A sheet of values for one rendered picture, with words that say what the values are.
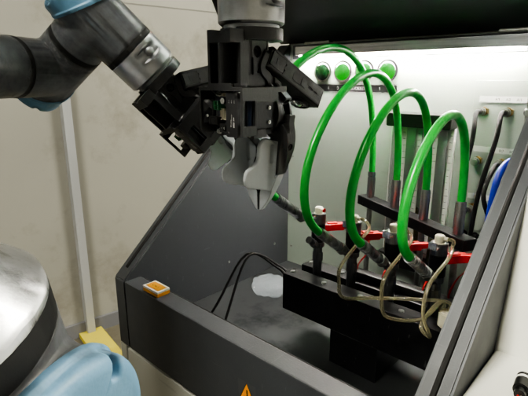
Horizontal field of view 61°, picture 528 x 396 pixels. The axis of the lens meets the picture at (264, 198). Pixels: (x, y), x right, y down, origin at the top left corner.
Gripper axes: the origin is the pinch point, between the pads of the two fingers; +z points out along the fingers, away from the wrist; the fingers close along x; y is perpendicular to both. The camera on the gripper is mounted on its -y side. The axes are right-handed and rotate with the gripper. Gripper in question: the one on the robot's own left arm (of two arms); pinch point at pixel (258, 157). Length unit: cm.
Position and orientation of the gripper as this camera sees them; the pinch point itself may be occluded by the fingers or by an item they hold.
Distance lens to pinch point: 72.0
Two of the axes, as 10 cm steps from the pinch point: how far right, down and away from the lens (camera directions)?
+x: 5.6, -0.1, -8.3
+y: -5.1, 7.9, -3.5
